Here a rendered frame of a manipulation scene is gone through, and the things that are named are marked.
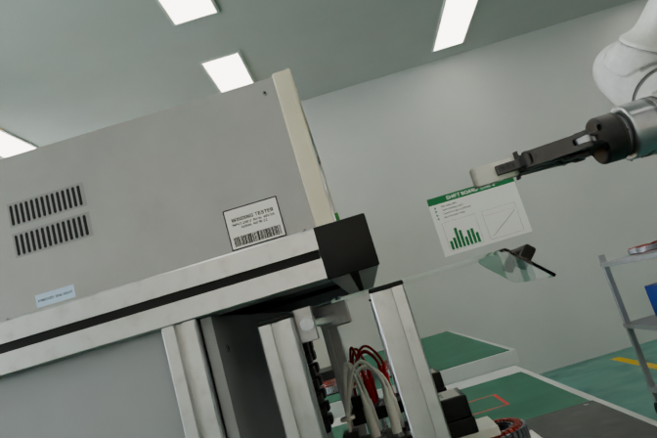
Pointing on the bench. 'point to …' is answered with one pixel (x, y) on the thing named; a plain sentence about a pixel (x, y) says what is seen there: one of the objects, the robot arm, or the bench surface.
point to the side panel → (119, 392)
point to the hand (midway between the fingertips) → (494, 172)
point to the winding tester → (157, 195)
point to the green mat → (546, 395)
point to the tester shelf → (199, 294)
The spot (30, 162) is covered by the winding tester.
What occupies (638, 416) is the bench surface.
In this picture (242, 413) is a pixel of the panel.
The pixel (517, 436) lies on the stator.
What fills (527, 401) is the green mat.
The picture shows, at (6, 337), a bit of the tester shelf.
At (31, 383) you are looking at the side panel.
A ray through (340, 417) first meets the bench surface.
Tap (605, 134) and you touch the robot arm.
